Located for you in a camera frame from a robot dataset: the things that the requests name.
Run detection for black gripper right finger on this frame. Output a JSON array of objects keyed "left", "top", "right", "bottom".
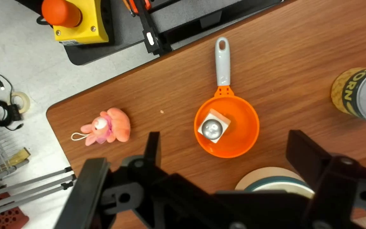
[{"left": 285, "top": 129, "right": 366, "bottom": 229}]

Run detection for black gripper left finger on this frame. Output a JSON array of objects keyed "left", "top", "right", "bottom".
[{"left": 118, "top": 131, "right": 180, "bottom": 229}]

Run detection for silver metal ball object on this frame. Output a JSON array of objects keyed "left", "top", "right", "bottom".
[{"left": 197, "top": 108, "right": 231, "bottom": 145}]

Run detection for white pot teal rim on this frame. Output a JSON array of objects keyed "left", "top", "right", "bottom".
[{"left": 234, "top": 166, "right": 316, "bottom": 200}]

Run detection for pink plush bunny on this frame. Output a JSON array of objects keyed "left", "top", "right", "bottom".
[{"left": 70, "top": 107, "right": 132, "bottom": 148}]

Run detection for yellow green corn can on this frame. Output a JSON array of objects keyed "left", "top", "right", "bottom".
[{"left": 329, "top": 67, "right": 366, "bottom": 130}]

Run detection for orange black bar clamp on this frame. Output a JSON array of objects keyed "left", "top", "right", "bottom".
[{"left": 123, "top": 0, "right": 171, "bottom": 56}]

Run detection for grey tripod legs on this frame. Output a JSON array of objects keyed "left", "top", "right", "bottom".
[{"left": 0, "top": 167, "right": 76, "bottom": 218}]

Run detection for black perforated breadboard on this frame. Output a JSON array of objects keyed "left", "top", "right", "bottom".
[{"left": 15, "top": 0, "right": 286, "bottom": 67}]

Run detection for clear tape roll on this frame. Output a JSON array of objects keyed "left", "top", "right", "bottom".
[{"left": 10, "top": 91, "right": 33, "bottom": 116}]

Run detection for yellow box orange stop button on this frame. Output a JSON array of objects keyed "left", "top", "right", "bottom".
[{"left": 41, "top": 0, "right": 110, "bottom": 46}]

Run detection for red rack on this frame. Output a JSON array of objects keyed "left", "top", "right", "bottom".
[{"left": 0, "top": 206, "right": 29, "bottom": 229}]

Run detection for orange saucepan grey handle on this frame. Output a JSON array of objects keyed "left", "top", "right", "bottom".
[{"left": 193, "top": 36, "right": 262, "bottom": 161}]

